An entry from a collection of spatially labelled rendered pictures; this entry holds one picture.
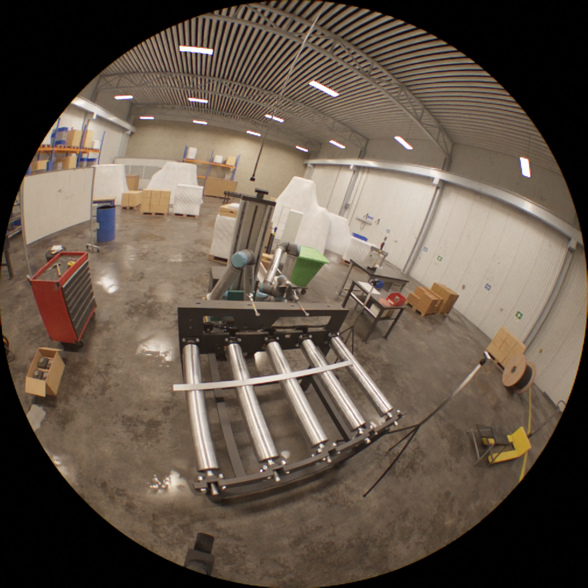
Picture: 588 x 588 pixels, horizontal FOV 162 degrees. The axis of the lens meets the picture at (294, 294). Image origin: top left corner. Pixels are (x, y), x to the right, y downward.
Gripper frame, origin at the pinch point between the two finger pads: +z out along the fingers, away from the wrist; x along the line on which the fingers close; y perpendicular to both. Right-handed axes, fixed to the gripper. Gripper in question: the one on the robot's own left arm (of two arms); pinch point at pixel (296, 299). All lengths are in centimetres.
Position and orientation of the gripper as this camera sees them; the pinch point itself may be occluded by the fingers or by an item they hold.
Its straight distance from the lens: 158.7
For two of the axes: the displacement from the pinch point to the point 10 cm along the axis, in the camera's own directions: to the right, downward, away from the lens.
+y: 8.8, 0.4, 4.8
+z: 3.8, 5.3, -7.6
